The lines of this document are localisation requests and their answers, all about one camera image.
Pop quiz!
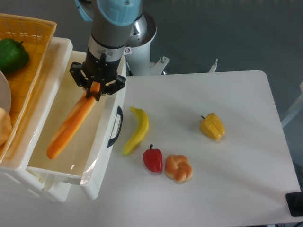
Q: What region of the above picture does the white plate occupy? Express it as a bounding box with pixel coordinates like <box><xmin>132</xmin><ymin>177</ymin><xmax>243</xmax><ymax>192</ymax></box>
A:
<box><xmin>0</xmin><ymin>72</ymin><xmax>11</xmax><ymax>113</ymax></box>

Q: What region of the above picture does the dark drawer handle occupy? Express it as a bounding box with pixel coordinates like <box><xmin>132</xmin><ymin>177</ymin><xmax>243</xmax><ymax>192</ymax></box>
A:
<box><xmin>107</xmin><ymin>106</ymin><xmax>123</xmax><ymax>148</ymax></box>

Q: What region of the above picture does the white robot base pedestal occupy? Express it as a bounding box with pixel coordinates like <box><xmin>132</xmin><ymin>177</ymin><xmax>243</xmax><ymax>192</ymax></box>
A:
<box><xmin>124</xmin><ymin>12</ymin><xmax>170</xmax><ymax>76</ymax></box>

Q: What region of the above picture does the orange wicker basket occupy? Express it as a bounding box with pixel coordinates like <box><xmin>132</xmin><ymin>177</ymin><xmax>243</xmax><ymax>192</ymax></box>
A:
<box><xmin>0</xmin><ymin>13</ymin><xmax>57</xmax><ymax>160</ymax></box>

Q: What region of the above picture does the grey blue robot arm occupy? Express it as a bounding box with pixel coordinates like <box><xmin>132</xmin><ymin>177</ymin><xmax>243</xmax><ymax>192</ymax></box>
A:
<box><xmin>70</xmin><ymin>0</ymin><xmax>142</xmax><ymax>101</ymax></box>

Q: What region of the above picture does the pale bread in basket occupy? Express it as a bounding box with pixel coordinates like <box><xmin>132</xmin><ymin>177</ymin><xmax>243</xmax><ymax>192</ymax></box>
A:
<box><xmin>0</xmin><ymin>108</ymin><xmax>12</xmax><ymax>145</ymax></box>

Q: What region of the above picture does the long orange bread baguette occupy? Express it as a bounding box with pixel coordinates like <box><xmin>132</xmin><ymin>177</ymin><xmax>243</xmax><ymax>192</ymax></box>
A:
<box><xmin>46</xmin><ymin>82</ymin><xmax>100</xmax><ymax>159</ymax></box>

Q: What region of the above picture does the yellow bell pepper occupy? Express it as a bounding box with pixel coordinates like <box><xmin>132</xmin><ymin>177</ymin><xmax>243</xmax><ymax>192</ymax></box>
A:
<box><xmin>200</xmin><ymin>113</ymin><xmax>225</xmax><ymax>140</ymax></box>

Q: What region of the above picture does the knotted bread roll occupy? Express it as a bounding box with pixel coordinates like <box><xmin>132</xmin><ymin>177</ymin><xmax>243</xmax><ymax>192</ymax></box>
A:
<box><xmin>165</xmin><ymin>155</ymin><xmax>194</xmax><ymax>183</ymax></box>

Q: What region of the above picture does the white drawer cabinet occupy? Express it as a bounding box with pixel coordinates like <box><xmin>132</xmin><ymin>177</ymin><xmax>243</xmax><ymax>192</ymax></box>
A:
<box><xmin>0</xmin><ymin>37</ymin><xmax>73</xmax><ymax>201</ymax></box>

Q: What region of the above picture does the white upper drawer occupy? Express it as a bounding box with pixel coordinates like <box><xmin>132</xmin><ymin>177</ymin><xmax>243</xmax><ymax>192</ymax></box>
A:
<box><xmin>27</xmin><ymin>51</ymin><xmax>126</xmax><ymax>200</ymax></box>

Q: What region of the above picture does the red bell pepper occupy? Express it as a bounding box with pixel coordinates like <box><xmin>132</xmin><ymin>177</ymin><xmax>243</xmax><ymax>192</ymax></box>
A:
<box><xmin>143</xmin><ymin>144</ymin><xmax>163</xmax><ymax>173</ymax></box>

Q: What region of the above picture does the yellow banana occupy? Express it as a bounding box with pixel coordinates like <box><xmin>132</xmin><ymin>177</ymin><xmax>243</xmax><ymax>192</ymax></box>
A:
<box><xmin>122</xmin><ymin>106</ymin><xmax>149</xmax><ymax>155</ymax></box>

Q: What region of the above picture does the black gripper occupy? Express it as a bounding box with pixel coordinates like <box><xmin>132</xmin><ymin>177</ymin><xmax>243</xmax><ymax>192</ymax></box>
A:
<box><xmin>70</xmin><ymin>51</ymin><xmax>126</xmax><ymax>101</ymax></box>

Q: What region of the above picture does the black device at edge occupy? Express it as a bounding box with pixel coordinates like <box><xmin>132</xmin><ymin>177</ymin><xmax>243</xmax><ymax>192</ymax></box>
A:
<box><xmin>285</xmin><ymin>192</ymin><xmax>303</xmax><ymax>217</ymax></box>

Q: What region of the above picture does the green bell pepper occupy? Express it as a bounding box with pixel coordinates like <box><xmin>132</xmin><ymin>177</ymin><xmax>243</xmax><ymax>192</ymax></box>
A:
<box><xmin>0</xmin><ymin>38</ymin><xmax>30</xmax><ymax>74</ymax></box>

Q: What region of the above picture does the white frame at right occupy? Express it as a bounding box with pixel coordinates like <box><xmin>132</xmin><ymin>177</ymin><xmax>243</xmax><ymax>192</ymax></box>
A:
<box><xmin>281</xmin><ymin>83</ymin><xmax>303</xmax><ymax>128</ymax></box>

